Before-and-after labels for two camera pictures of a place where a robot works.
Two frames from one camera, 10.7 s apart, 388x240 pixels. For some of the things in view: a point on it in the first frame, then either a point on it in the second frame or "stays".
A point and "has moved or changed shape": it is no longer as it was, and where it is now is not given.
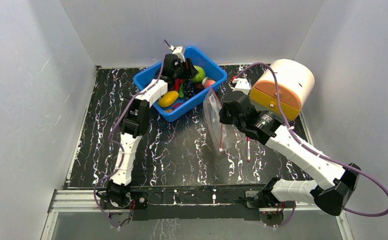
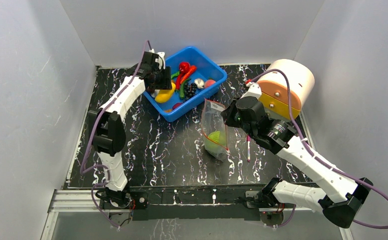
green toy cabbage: [200, 76] -> [215, 141]
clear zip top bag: [218, 131] has moved or changed shape
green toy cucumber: [181, 91] stays
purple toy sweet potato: [176, 105] stays
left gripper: [192, 72] -> [166, 84]
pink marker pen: [248, 148] stays
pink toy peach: [209, 82] stays
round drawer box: [295, 81] stays
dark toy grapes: [189, 89] stays
